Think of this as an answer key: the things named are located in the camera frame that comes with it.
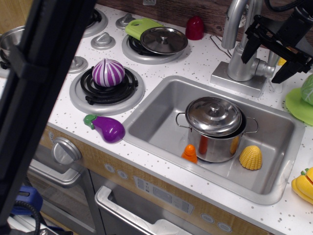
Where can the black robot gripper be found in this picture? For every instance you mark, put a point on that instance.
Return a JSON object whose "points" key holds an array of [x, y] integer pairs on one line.
{"points": [[286, 39]]}

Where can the silver faucet lever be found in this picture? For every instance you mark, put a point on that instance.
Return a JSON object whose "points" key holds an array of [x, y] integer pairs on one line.
{"points": [[261, 68]]}

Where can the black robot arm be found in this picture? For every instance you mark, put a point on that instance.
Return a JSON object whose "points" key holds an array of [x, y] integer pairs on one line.
{"points": [[286, 39]]}

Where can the yellow toy behind gripper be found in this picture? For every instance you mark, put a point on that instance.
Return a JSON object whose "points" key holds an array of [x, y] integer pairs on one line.
{"points": [[281, 61]]}

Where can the silver toy faucet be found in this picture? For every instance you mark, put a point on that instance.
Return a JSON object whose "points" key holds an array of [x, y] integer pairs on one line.
{"points": [[236, 75]]}

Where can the green toy cabbage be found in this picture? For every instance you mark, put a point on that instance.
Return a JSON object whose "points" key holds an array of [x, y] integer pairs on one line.
{"points": [[307, 90]]}

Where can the green toy plate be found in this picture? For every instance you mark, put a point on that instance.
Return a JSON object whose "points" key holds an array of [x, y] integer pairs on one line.
{"points": [[299, 108]]}

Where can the red toy cup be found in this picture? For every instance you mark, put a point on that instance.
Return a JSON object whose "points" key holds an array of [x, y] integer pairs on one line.
{"points": [[195, 28]]}

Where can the stainless steel pot lid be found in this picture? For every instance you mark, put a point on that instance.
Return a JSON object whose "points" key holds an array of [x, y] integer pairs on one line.
{"points": [[213, 116]]}

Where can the yellow toy corn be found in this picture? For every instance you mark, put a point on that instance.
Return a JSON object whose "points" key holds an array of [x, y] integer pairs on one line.
{"points": [[251, 157]]}

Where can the flat steel pan lid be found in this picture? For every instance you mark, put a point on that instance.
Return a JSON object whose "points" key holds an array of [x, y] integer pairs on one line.
{"points": [[163, 40]]}

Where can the orange toy carrot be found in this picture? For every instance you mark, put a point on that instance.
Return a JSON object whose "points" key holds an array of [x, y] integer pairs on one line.
{"points": [[189, 154]]}

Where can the yellow toy banana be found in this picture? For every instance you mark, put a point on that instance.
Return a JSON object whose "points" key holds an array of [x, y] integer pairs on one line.
{"points": [[303, 185]]}

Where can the silver sink basin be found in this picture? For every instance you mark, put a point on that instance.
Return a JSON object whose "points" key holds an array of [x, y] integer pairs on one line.
{"points": [[262, 163]]}

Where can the green toy cutting board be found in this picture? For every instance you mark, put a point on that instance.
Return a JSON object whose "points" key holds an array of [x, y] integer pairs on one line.
{"points": [[138, 26]]}

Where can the silver stove knob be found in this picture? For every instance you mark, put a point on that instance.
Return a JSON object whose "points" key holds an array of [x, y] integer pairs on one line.
{"points": [[103, 42], [78, 65], [122, 22]]}

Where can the purple white toy onion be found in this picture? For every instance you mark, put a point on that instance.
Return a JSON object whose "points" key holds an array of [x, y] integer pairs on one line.
{"points": [[108, 73]]}

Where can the left back stove burner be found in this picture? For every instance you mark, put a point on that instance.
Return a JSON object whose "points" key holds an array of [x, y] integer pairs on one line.
{"points": [[97, 22]]}

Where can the purple toy eggplant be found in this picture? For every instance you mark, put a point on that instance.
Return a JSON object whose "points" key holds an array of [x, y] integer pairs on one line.
{"points": [[111, 130]]}

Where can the front black stove burner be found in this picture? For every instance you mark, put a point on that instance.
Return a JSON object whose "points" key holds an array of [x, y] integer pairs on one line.
{"points": [[91, 98]]}

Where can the silver oven dial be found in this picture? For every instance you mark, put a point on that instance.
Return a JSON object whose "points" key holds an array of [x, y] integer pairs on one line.
{"points": [[64, 151]]}

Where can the steel pot at left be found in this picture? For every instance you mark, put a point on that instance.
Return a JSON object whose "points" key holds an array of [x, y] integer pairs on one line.
{"points": [[11, 38]]}

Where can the blue clamp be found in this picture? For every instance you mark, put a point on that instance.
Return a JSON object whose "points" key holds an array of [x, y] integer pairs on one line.
{"points": [[30, 201]]}

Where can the silver dishwasher door handle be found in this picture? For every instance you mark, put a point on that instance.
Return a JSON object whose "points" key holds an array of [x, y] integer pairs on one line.
{"points": [[161, 227]]}

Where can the silver oven door handle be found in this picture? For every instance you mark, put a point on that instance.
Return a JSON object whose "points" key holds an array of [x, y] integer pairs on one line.
{"points": [[68, 179]]}

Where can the black camera stand frame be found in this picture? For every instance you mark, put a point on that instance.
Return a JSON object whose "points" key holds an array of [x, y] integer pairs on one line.
{"points": [[39, 65]]}

